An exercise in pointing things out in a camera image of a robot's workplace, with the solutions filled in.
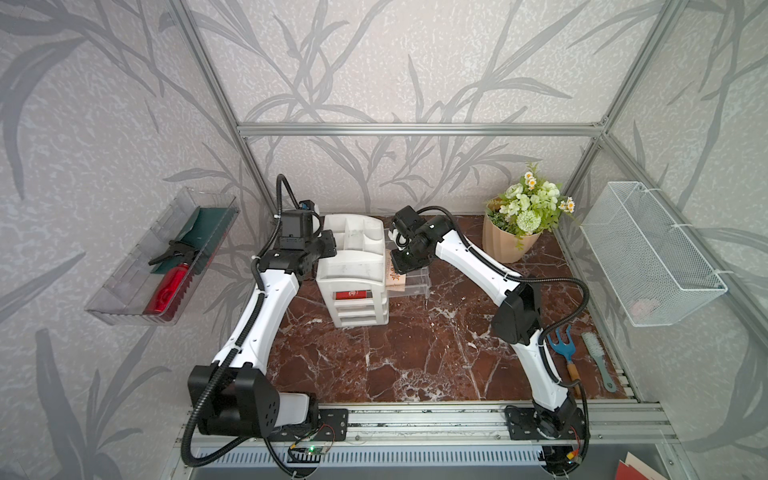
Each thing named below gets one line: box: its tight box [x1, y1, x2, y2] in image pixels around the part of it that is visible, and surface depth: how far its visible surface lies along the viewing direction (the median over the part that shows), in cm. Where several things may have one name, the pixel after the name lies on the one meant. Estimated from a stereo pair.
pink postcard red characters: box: [386, 267, 407, 292], surface depth 86 cm
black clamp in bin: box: [148, 240, 200, 266], surface depth 67 cm
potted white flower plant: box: [482, 162, 576, 264], surface depth 87 cm
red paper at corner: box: [617, 459, 649, 480], surface depth 69 cm
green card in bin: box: [150, 206, 239, 275], surface depth 71 cm
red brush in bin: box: [143, 263, 193, 322], surface depth 59 cm
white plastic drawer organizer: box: [316, 214, 389, 328], surface depth 83 cm
